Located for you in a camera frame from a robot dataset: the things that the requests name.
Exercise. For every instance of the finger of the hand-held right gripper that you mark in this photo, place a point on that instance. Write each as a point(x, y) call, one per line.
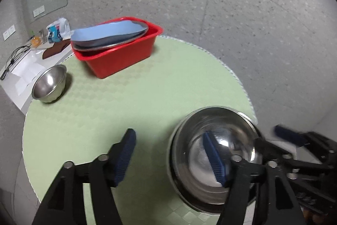
point(271, 148)
point(287, 134)

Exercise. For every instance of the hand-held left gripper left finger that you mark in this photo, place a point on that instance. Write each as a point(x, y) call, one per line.
point(123, 156)

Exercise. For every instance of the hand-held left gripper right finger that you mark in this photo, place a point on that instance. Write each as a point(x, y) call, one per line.
point(214, 159)

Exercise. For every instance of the large stainless steel bowl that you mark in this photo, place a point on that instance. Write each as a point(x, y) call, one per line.
point(200, 140)
point(184, 196)

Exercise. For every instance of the green round table mat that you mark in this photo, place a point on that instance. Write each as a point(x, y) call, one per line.
point(118, 103)

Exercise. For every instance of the red plastic basin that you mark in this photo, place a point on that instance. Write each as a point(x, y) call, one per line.
point(118, 61)

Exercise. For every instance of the small stainless steel bowl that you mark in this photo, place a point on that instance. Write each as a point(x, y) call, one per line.
point(48, 84)

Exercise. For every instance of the stainless steel plate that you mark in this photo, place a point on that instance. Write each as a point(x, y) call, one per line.
point(105, 45)

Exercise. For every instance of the white side table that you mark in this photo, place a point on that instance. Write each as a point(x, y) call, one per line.
point(15, 94)

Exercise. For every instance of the white paper sheets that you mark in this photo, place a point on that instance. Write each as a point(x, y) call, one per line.
point(27, 74)

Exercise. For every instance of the blue plate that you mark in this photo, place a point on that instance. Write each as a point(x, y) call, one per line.
point(105, 31)

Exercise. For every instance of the brown cloth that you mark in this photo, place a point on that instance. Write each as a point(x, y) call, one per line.
point(54, 50)

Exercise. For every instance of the white plastic bag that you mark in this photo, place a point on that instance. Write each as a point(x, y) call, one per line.
point(59, 30)

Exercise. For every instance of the white wall socket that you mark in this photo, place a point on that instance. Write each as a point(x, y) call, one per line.
point(9, 33)
point(39, 11)

